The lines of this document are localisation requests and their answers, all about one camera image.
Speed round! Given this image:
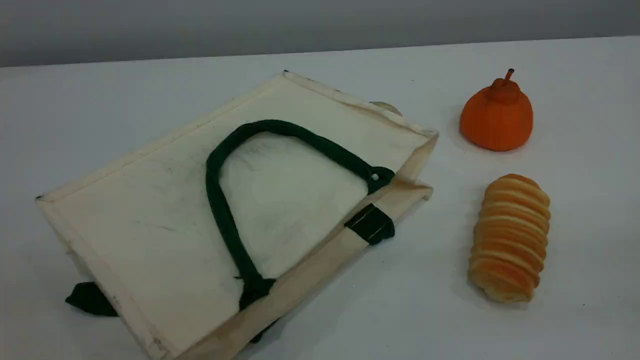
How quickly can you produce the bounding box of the white handbag with green handles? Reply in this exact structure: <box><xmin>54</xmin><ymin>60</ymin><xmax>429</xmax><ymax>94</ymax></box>
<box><xmin>35</xmin><ymin>70</ymin><xmax>440</xmax><ymax>360</ymax></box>

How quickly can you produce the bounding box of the orange pear-shaped fruit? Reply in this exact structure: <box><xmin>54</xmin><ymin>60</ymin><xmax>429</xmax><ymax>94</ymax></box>
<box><xmin>459</xmin><ymin>68</ymin><xmax>534</xmax><ymax>152</ymax></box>

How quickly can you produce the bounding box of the ridged golden bread loaf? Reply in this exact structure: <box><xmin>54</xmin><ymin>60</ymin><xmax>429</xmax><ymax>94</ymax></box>
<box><xmin>467</xmin><ymin>173</ymin><xmax>552</xmax><ymax>304</ymax></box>

